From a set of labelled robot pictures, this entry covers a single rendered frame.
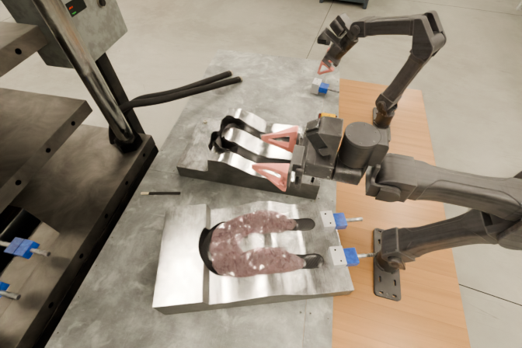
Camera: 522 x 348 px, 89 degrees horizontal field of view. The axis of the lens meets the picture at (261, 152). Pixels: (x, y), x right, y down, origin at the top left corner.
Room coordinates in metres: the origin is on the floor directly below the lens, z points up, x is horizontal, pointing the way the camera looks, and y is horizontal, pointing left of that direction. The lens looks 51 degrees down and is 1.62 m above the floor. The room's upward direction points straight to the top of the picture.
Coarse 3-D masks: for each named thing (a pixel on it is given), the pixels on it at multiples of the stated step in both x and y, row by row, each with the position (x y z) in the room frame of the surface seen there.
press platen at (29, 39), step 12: (0, 24) 0.70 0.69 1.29; (12, 24) 0.70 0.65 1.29; (24, 24) 0.70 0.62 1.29; (0, 36) 0.64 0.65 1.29; (12, 36) 0.64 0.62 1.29; (24, 36) 0.65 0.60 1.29; (36, 36) 0.68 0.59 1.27; (0, 48) 0.58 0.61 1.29; (12, 48) 0.61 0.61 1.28; (24, 48) 0.63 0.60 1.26; (36, 48) 0.66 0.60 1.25; (0, 60) 0.57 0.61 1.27; (12, 60) 0.59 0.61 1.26; (24, 60) 0.61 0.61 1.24; (0, 72) 0.55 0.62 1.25
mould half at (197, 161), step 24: (216, 120) 0.79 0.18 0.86; (264, 120) 0.75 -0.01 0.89; (192, 144) 0.66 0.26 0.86; (240, 144) 0.60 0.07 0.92; (264, 144) 0.64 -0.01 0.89; (192, 168) 0.55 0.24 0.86; (216, 168) 0.53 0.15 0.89; (240, 168) 0.51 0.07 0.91; (288, 192) 0.48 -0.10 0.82; (312, 192) 0.46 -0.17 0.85
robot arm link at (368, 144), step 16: (352, 128) 0.31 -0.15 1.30; (368, 128) 0.31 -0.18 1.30; (352, 144) 0.28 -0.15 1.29; (368, 144) 0.28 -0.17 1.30; (384, 144) 0.28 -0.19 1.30; (352, 160) 0.28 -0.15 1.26; (368, 160) 0.28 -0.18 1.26; (368, 176) 0.28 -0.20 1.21; (368, 192) 0.25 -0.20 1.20; (384, 192) 0.24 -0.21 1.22; (400, 192) 0.24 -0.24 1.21
